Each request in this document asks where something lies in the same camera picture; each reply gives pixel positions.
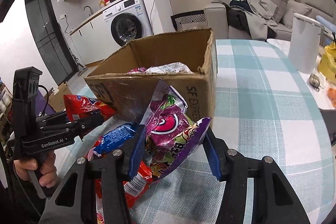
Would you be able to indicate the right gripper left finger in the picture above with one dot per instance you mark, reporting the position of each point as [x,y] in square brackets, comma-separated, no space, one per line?
[74,200]

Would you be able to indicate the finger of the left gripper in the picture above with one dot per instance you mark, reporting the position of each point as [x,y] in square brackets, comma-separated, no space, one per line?
[78,127]
[53,119]

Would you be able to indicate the red chips bag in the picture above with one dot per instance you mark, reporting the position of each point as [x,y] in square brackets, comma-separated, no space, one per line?
[78,107]

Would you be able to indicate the red dark-window snack pack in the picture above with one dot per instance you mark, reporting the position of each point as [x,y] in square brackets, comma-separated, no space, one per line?
[133,189]

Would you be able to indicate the blue cookie packet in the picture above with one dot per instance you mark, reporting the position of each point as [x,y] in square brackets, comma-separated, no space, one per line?
[114,139]

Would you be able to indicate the purple candy bag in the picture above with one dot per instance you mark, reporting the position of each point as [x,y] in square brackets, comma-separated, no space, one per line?
[171,136]

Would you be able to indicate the white snack bag red dots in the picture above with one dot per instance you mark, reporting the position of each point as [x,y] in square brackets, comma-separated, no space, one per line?
[172,68]

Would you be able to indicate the person's left hand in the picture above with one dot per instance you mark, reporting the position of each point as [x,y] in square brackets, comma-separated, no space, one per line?
[48,170]

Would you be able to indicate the small cardboard box on floor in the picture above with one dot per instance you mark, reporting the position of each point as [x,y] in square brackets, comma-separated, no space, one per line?
[56,97]

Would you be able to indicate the SF cardboard box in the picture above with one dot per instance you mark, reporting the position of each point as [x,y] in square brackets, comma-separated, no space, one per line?
[130,93]

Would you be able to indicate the plaid teal tablecloth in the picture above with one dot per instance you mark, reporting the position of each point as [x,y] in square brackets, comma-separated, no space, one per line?
[263,107]

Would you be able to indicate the black glass door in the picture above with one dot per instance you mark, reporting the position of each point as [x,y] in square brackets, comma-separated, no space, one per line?
[49,40]

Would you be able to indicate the white washing machine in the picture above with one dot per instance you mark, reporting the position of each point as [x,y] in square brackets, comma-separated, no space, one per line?
[128,20]

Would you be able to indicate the white side table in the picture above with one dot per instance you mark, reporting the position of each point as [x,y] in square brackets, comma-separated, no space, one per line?
[316,81]

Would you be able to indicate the white cylindrical bin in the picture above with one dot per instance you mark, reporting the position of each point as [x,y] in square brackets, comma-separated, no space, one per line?
[306,36]

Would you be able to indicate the yellow plastic bag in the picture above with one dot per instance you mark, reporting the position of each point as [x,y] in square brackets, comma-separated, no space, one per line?
[327,63]

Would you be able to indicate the black patterned basket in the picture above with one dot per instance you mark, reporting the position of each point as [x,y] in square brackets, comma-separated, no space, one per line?
[189,20]

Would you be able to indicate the grey clothes pile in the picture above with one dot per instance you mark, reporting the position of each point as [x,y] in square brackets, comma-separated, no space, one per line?
[252,16]

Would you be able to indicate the grey cushion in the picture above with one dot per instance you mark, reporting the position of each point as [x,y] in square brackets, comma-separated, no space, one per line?
[280,10]

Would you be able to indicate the grey sofa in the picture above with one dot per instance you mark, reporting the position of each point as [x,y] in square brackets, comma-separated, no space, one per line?
[216,17]

